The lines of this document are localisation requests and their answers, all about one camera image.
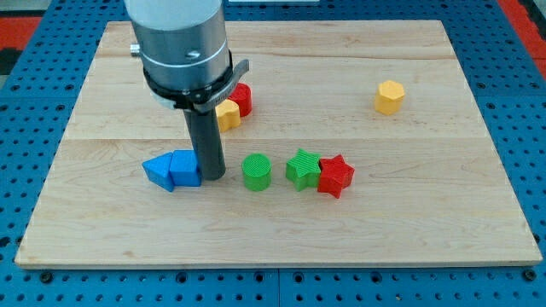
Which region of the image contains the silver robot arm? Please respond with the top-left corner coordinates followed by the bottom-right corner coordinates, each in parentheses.
top-left (125, 0), bottom-right (233, 109)

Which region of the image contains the green star block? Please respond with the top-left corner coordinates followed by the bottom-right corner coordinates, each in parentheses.
top-left (286, 148), bottom-right (321, 192)

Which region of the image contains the red star block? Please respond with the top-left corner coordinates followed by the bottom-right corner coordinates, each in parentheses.
top-left (317, 154), bottom-right (355, 199)

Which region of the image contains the green cylinder block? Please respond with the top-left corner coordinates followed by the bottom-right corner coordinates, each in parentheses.
top-left (241, 153), bottom-right (271, 192)

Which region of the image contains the yellow heart block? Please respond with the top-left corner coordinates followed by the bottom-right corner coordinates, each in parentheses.
top-left (215, 99), bottom-right (241, 132)

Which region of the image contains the red cylinder block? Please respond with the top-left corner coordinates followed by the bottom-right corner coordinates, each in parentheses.
top-left (229, 83), bottom-right (253, 117)

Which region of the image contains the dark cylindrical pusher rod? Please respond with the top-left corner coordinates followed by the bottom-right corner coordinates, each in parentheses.
top-left (183, 110), bottom-right (226, 181)

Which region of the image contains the blue cube block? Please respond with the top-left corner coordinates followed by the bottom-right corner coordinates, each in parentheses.
top-left (169, 150), bottom-right (201, 187)

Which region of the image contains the wooden board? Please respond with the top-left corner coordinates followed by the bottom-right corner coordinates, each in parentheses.
top-left (15, 20), bottom-right (543, 269)

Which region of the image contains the blue triangle block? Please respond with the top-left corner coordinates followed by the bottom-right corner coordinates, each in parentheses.
top-left (142, 153), bottom-right (174, 192)

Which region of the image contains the yellow hexagon block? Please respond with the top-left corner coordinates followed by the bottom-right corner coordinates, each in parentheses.
top-left (374, 80), bottom-right (405, 115)

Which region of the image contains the blue perforated table plate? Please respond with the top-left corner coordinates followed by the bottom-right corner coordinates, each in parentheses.
top-left (1, 0), bottom-right (545, 306)

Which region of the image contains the black clamp ring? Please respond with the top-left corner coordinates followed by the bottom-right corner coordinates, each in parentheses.
top-left (142, 49), bottom-right (250, 114)

